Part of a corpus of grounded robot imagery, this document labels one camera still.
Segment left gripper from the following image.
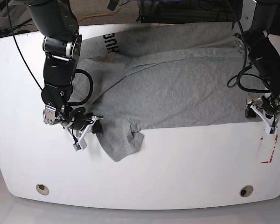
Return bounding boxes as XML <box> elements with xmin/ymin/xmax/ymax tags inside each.
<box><xmin>245</xmin><ymin>100</ymin><xmax>280</xmax><ymax>119</ymax></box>

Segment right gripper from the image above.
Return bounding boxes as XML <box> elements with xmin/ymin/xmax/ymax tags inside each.
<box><xmin>65</xmin><ymin>112</ymin><xmax>103</xmax><ymax>134</ymax></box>

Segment grey T-shirt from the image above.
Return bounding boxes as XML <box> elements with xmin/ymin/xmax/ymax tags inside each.
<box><xmin>78</xmin><ymin>22</ymin><xmax>258</xmax><ymax>162</ymax></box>

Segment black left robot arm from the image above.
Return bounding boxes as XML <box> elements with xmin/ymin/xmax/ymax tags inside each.
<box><xmin>24</xmin><ymin>0</ymin><xmax>280</xmax><ymax>128</ymax></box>

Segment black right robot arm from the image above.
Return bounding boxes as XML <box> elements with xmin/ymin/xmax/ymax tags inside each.
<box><xmin>70</xmin><ymin>22</ymin><xmax>280</xmax><ymax>135</ymax></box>

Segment red tape rectangle marking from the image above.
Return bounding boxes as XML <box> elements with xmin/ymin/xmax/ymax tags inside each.
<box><xmin>258</xmin><ymin>134</ymin><xmax>278</xmax><ymax>164</ymax></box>

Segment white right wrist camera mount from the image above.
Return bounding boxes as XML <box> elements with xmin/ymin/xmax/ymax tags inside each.
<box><xmin>65</xmin><ymin>113</ymin><xmax>104</xmax><ymax>151</ymax></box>

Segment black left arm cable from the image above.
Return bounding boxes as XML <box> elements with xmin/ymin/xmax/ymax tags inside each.
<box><xmin>226</xmin><ymin>0</ymin><xmax>271</xmax><ymax>94</ymax></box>

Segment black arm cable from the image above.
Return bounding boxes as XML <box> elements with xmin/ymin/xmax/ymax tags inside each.
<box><xmin>66</xmin><ymin>69</ymin><xmax>94</xmax><ymax>107</ymax></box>
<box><xmin>226</xmin><ymin>0</ymin><xmax>271</xmax><ymax>94</ymax></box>

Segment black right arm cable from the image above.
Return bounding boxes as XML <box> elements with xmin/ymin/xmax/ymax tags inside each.
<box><xmin>66</xmin><ymin>69</ymin><xmax>94</xmax><ymax>107</ymax></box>

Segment right table cable grommet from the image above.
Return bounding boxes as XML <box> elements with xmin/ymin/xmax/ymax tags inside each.
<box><xmin>239</xmin><ymin>185</ymin><xmax>254</xmax><ymax>197</ymax></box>

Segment table cable grommet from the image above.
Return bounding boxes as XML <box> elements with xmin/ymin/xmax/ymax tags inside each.
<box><xmin>36</xmin><ymin>184</ymin><xmax>49</xmax><ymax>196</ymax></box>
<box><xmin>239</xmin><ymin>185</ymin><xmax>254</xmax><ymax>197</ymax></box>

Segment left table cable grommet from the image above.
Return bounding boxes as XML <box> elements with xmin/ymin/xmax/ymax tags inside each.
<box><xmin>36</xmin><ymin>184</ymin><xmax>49</xmax><ymax>196</ymax></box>

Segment yellow cable on floor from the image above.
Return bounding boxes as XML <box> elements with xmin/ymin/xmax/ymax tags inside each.
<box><xmin>79</xmin><ymin>9</ymin><xmax>112</xmax><ymax>23</ymax></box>

